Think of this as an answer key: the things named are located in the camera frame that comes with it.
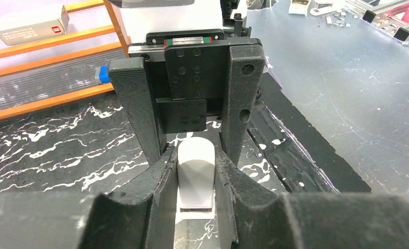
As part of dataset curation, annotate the small white stapler remover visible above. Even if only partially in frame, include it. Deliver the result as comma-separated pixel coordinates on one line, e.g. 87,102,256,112
176,137,216,223

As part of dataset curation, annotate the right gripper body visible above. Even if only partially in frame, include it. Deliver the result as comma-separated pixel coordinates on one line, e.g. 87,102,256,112
128,30,262,134

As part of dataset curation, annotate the blue item on rack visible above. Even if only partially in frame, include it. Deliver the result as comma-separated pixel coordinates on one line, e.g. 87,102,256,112
94,65,110,85

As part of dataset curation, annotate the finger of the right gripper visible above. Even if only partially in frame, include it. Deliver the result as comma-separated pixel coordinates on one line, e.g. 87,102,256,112
221,44,266,165
107,57,167,165

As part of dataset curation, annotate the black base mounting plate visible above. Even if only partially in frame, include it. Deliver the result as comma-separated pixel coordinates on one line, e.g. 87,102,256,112
247,73,372,193

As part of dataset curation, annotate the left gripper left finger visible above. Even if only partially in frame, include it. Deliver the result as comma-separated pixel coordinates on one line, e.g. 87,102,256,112
0,147,177,248

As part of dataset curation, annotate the orange wooden rack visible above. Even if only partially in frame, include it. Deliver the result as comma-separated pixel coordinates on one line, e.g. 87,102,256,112
0,1,131,120

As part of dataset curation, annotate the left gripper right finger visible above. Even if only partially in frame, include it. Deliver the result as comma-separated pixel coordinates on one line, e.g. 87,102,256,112
215,150,409,248

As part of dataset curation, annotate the white box on rack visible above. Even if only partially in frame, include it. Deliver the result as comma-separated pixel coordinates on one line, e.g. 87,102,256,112
0,4,69,46

